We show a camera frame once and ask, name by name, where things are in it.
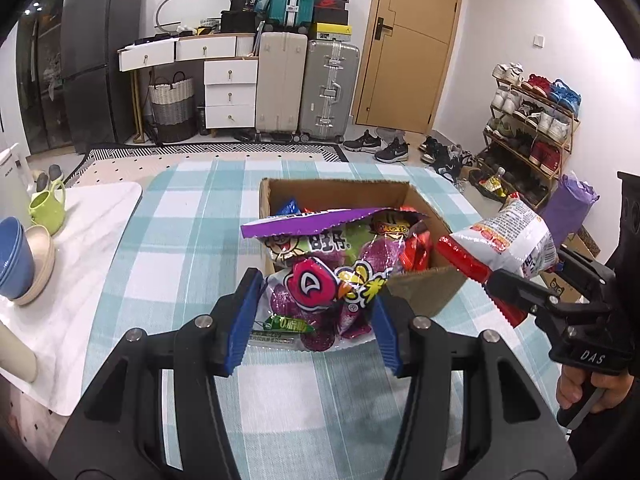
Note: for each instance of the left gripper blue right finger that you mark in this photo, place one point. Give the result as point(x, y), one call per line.
point(390, 319)

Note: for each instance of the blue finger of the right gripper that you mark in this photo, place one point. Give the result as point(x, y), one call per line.
point(518, 297)
point(580, 271)

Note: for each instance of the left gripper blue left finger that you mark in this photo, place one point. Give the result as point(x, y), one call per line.
point(239, 317)

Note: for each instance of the white red snack bag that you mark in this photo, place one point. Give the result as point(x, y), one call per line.
point(516, 240)

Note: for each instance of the purple gummy candy bag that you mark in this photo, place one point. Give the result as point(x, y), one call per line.
point(328, 266)

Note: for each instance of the blue oreo pack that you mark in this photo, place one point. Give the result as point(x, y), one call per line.
point(290, 207)

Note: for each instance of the red triangular chip bag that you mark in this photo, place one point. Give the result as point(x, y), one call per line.
point(416, 255)

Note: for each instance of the operator right hand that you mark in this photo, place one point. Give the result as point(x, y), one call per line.
point(572, 380)

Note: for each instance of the SF cardboard box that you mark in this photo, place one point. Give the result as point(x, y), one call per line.
point(428, 291)

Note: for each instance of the checkered teal tablecloth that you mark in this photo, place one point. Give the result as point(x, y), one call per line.
point(289, 415)

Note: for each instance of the shoe rack with shoes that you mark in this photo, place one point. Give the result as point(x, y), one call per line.
point(529, 133)

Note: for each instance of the patterned floor rug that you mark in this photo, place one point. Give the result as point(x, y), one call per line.
point(142, 163)

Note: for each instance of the black sneaker pair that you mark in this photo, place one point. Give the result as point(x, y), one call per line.
point(388, 146)

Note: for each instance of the woven laundry basket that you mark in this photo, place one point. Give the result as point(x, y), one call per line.
point(173, 108)

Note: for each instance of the white drawer desk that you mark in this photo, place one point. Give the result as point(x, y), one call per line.
point(223, 66)

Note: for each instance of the green ceramic mug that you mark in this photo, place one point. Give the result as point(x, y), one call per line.
point(47, 208)

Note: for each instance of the beige suitcase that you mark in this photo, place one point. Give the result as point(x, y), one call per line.
point(281, 68)

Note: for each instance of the silver aluminium suitcase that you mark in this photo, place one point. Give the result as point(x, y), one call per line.
point(328, 87)

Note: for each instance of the blue stacked bowls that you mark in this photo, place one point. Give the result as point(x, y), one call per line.
point(17, 262)

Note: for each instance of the beige cup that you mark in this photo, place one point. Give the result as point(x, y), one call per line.
point(15, 357)

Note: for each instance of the white electric kettle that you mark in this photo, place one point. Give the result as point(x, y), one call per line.
point(16, 185)

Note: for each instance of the stacked shoe boxes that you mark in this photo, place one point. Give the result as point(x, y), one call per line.
point(330, 21)

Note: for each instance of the glass door cabinet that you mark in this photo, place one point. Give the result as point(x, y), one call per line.
point(39, 81)

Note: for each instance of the black refrigerator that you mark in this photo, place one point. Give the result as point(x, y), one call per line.
point(97, 94)

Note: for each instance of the wooden door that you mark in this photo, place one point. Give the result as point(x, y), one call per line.
point(403, 68)

